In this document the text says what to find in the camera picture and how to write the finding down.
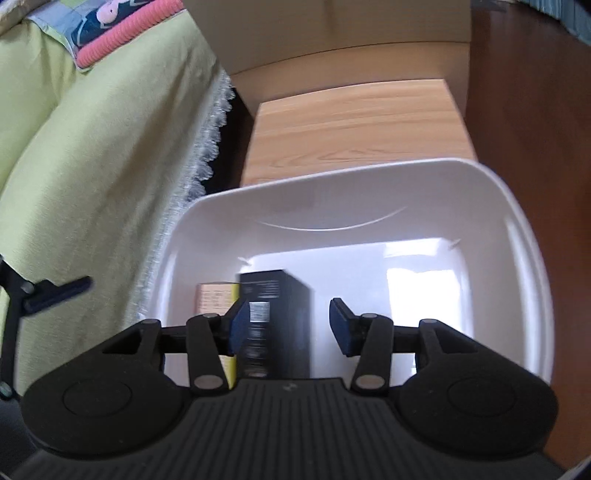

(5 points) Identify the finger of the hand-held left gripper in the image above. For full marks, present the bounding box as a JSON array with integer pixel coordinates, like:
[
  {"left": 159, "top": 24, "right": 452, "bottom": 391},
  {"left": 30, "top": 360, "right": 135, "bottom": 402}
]
[{"left": 23, "top": 276, "right": 92, "bottom": 315}]

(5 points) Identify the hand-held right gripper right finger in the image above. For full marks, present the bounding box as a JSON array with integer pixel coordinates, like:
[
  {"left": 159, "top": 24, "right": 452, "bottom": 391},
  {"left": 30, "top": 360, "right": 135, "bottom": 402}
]
[{"left": 329, "top": 298, "right": 481, "bottom": 396}]

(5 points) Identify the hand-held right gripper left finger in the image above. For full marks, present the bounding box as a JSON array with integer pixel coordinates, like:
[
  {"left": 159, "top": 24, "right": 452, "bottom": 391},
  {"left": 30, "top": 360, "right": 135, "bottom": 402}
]
[{"left": 102, "top": 299, "right": 252, "bottom": 396}]

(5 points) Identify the black cardboard box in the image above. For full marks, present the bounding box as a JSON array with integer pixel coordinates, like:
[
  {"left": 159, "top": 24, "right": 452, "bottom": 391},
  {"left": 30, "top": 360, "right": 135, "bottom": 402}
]
[{"left": 238, "top": 270, "right": 312, "bottom": 380}]

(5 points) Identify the beige and red medicine box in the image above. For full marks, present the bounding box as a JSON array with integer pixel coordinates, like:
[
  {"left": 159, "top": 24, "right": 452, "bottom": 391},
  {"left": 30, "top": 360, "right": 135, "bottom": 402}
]
[{"left": 195, "top": 282, "right": 241, "bottom": 391}]

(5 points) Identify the white plastic container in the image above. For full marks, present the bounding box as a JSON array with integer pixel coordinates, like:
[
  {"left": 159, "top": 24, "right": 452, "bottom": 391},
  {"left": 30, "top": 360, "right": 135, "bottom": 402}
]
[{"left": 139, "top": 158, "right": 555, "bottom": 389}]

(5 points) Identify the green sofa cover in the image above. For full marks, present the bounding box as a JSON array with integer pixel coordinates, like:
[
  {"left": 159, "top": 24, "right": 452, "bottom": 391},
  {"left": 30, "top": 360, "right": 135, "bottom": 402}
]
[{"left": 0, "top": 0, "right": 237, "bottom": 403}]

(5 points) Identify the wooden stool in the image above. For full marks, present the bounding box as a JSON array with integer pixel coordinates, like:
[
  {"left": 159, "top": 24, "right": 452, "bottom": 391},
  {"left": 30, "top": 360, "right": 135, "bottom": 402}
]
[{"left": 240, "top": 78, "right": 478, "bottom": 190}]

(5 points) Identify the pink and blue towel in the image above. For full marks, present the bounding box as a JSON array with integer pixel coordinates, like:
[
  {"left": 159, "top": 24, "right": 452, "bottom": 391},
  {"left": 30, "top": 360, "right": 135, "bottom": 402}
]
[{"left": 69, "top": 0, "right": 185, "bottom": 70}]

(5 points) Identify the floral bed sheet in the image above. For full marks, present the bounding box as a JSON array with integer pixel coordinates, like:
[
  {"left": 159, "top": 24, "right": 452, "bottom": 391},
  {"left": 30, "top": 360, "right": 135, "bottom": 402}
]
[{"left": 23, "top": 0, "right": 93, "bottom": 52}]

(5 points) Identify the beige cabinet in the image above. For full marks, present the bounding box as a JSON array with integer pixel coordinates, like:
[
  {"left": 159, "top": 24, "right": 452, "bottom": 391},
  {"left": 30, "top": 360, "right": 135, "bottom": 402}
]
[{"left": 182, "top": 0, "right": 474, "bottom": 116}]

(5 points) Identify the blue lace-trimmed curtain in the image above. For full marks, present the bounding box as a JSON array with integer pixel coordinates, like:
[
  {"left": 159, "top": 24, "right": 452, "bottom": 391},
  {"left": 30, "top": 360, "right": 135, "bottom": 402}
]
[{"left": 480, "top": 0, "right": 591, "bottom": 44}]

